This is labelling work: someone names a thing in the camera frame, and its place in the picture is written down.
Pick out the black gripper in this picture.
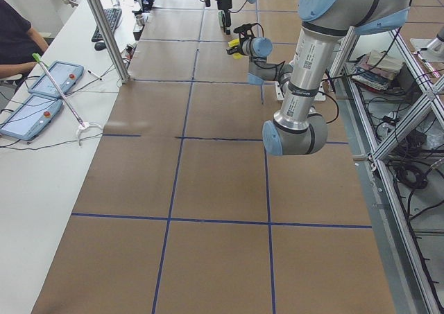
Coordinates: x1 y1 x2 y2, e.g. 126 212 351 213
226 42 243 56
216 0 232 35

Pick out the yellow paper cup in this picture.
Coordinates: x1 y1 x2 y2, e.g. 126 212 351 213
226 38 244 59

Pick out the green paper cup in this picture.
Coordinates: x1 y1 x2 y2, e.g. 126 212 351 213
218 10 225 30

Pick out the steel cylinder cup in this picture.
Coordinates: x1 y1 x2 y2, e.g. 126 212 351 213
135 15 145 26

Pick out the stack of books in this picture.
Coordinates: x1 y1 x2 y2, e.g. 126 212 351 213
352 50 404 91

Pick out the black keyboard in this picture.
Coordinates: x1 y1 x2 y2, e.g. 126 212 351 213
90 7 123 43

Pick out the black computer mouse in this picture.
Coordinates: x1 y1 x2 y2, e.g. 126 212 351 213
94 41 106 51

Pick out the black marker pen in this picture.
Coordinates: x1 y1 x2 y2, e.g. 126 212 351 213
87 70 103 80

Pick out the reacher grabber stick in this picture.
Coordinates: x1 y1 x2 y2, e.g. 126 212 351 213
32 53 103 146

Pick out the teach pendant tablet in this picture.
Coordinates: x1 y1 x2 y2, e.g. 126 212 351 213
1 94 63 141
28 61 84 98

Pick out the seated person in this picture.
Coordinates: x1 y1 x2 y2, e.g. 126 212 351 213
1 0 49 78

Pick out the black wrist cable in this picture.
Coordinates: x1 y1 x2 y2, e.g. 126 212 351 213
242 22 339 124

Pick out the white pedestal base plate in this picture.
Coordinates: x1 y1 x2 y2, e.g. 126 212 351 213
275 82 326 101

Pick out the aluminium frame post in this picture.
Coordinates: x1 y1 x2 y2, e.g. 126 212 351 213
87 0 130 84

